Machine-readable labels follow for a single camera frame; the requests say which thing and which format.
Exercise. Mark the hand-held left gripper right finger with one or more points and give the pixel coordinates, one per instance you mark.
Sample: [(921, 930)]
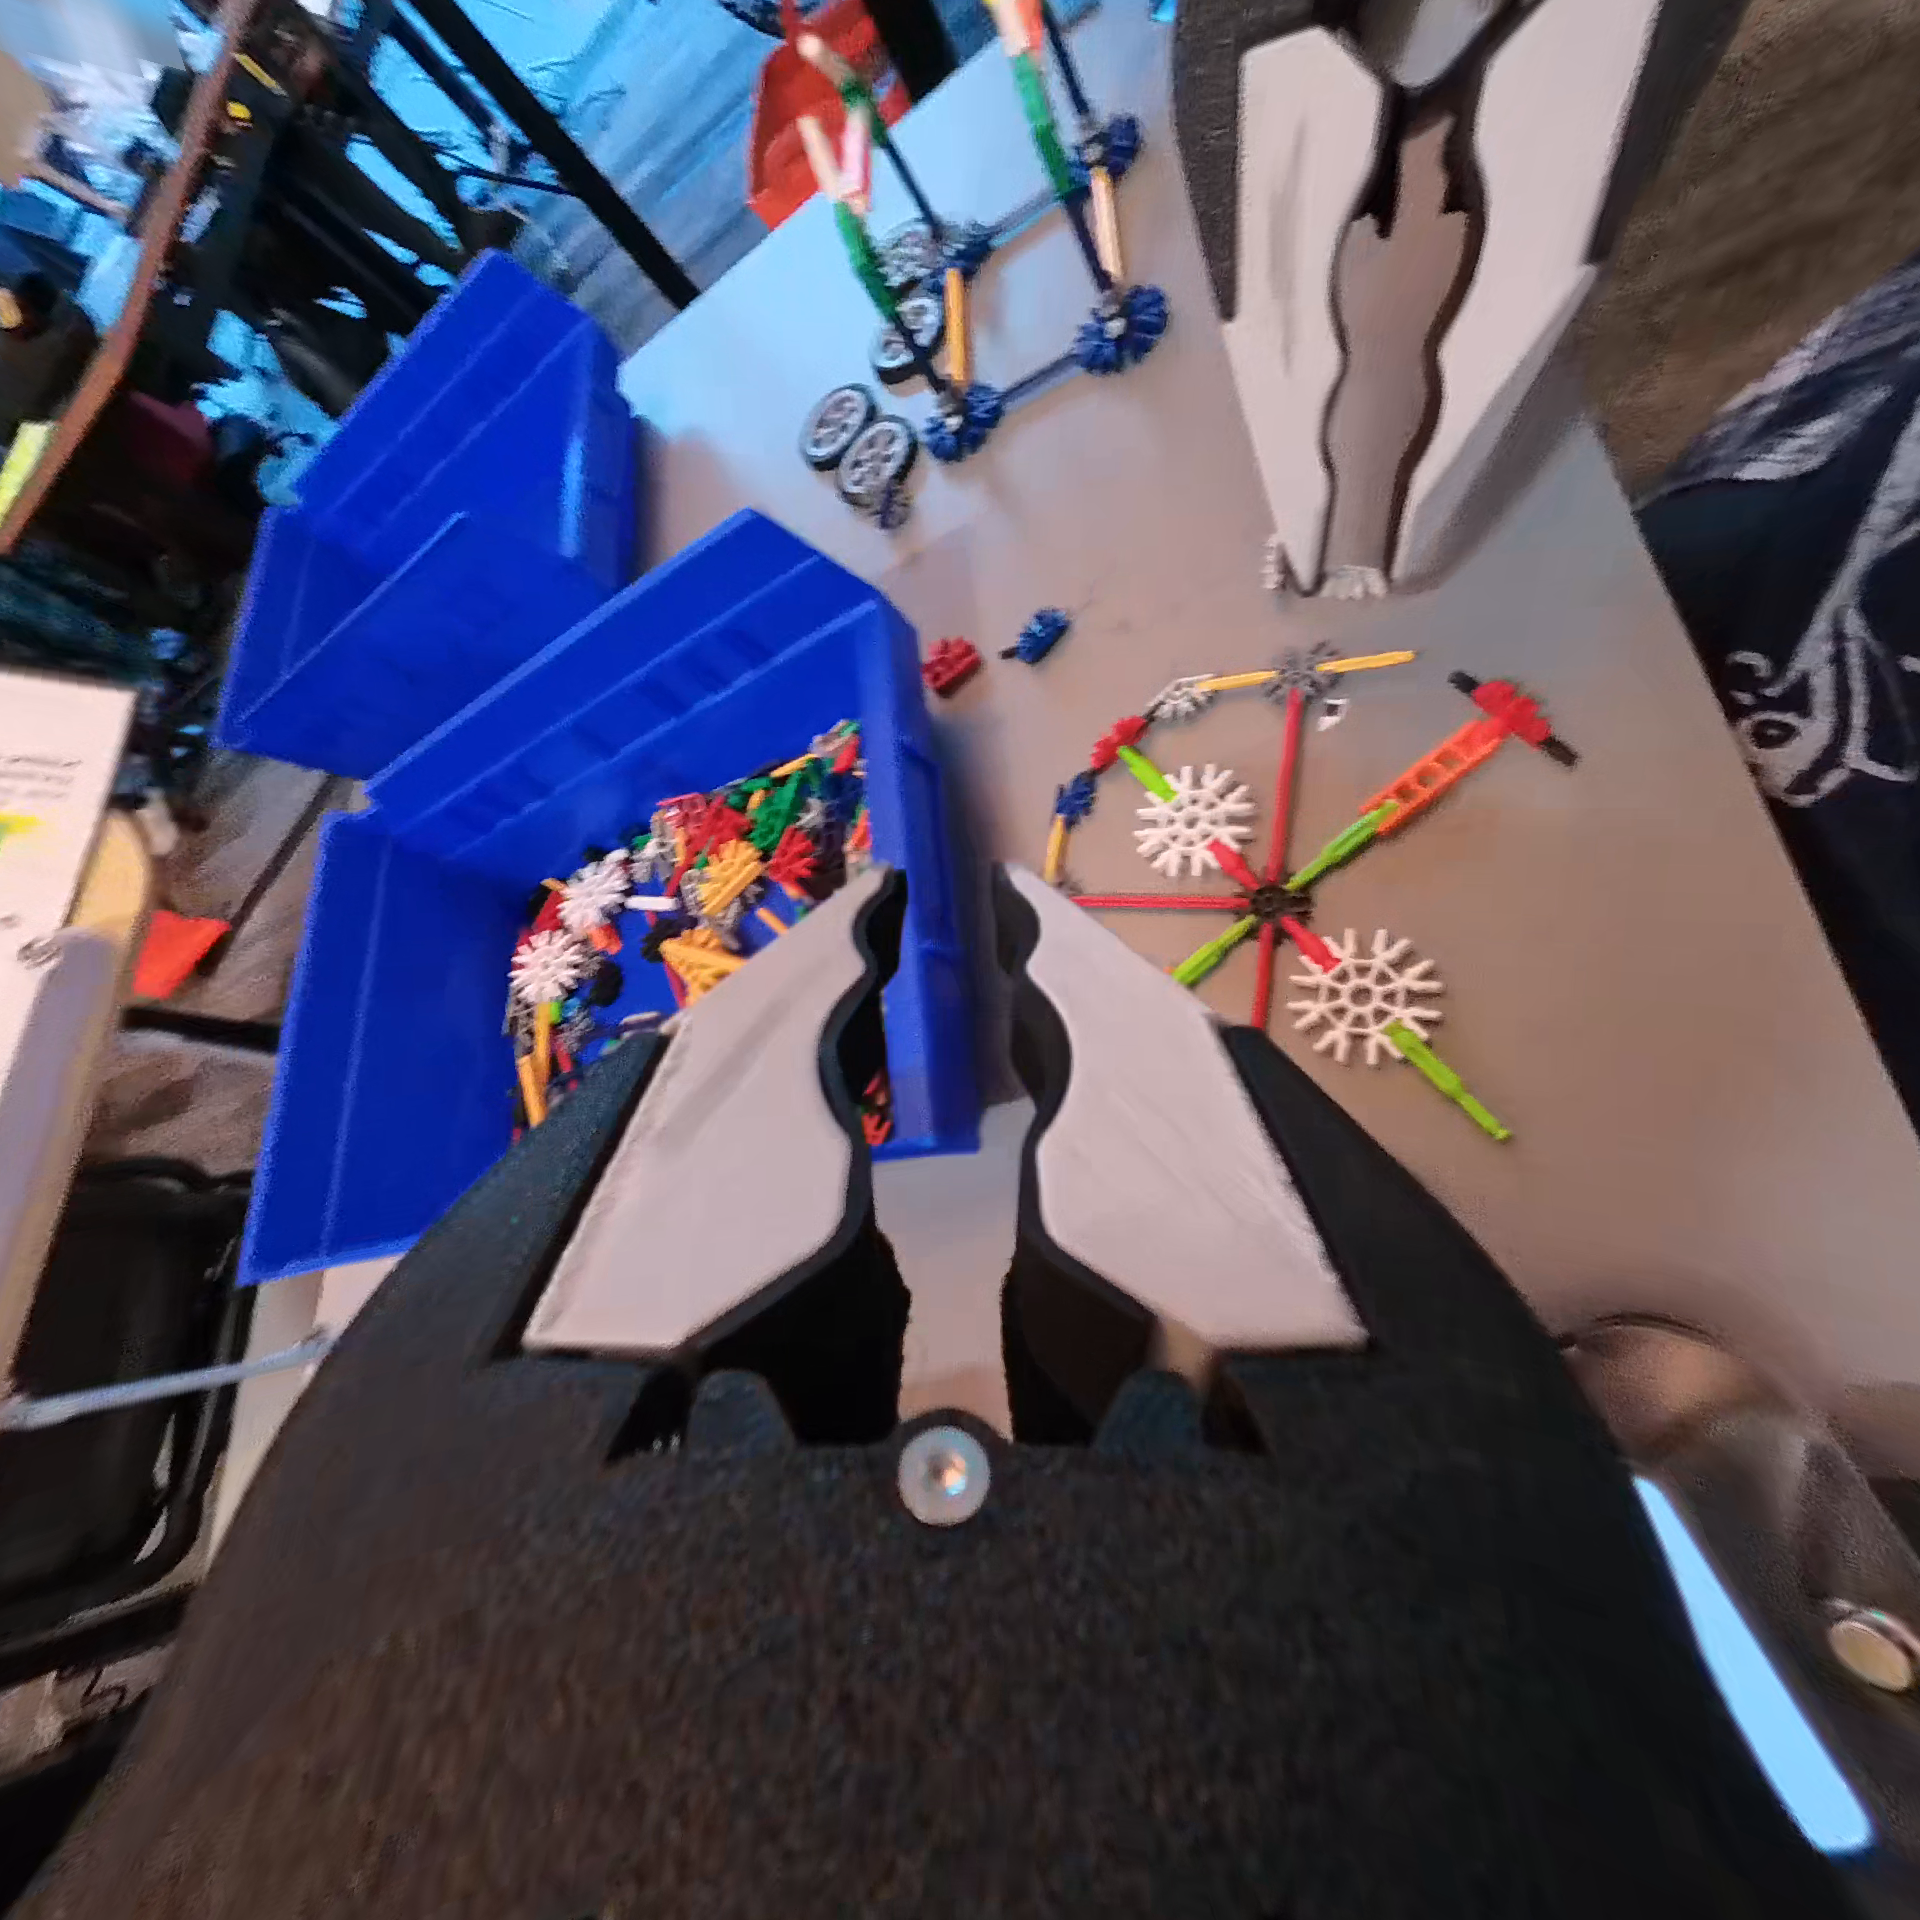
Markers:
[(1187, 1185)]

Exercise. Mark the construction toy car model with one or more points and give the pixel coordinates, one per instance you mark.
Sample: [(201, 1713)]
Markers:
[(962, 344)]

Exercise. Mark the tablet in black case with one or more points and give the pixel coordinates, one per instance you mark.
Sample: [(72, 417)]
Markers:
[(1769, 1574)]

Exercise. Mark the blue plastic parts bin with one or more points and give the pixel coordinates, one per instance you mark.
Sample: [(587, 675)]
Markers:
[(375, 1079)]

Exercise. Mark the empty blue plastic bin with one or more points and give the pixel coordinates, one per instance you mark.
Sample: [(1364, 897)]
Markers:
[(390, 600)]

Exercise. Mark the white instruction sheet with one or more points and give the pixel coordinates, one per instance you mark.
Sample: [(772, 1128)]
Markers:
[(53, 798)]

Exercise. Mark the brown printed booklet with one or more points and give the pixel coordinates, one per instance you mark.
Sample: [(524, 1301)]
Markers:
[(129, 869)]

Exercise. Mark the construction toy wheel model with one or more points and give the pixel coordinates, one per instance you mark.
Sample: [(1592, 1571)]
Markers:
[(1276, 900)]

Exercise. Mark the small orange object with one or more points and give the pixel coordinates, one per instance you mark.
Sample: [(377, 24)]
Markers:
[(176, 955)]

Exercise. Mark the black frame chair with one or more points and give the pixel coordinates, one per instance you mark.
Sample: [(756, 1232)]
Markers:
[(107, 1424)]

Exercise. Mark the red fan-shaped connector piece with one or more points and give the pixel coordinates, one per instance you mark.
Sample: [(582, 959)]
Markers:
[(950, 666)]

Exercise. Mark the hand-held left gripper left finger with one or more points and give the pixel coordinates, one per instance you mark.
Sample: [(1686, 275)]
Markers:
[(706, 1185)]

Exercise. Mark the pile of colourful construction pieces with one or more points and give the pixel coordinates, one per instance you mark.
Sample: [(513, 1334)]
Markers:
[(706, 884)]

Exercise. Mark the red plastic bag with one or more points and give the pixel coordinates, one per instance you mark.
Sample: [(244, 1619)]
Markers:
[(786, 150)]

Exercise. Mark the grey document holder board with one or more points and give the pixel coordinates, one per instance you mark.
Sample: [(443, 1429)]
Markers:
[(44, 1109)]

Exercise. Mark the blue connector with black rod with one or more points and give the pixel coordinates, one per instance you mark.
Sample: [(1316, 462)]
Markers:
[(1039, 637)]

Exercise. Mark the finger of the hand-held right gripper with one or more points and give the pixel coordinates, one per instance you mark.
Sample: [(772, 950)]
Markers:
[(1514, 300), (1298, 300)]

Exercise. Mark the black printed shirt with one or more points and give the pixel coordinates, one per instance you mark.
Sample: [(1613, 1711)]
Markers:
[(1801, 675)]

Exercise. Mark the black metal rack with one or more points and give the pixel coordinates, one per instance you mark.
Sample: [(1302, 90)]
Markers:
[(375, 178)]

